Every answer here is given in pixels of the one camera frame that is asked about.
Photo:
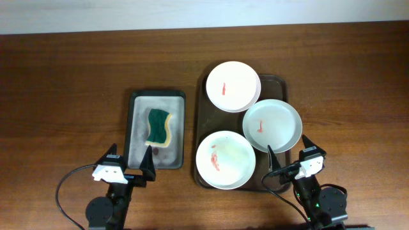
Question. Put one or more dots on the white plate with sauce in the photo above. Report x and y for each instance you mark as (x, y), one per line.
(225, 160)

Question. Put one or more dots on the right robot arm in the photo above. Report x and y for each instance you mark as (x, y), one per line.
(324, 206)

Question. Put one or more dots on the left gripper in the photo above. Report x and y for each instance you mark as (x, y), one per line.
(146, 167)

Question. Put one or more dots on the green and yellow sponge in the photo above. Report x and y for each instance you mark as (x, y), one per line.
(158, 126)

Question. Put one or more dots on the large brown serving tray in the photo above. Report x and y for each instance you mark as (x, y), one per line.
(210, 119)

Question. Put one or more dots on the small black soapy tray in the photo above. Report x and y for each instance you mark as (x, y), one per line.
(170, 153)

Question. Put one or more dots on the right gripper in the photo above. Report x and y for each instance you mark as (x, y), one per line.
(288, 173)

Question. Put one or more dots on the pink rimmed white plate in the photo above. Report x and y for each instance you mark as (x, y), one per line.
(233, 86)

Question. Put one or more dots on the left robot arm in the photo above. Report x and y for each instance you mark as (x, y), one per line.
(110, 211)

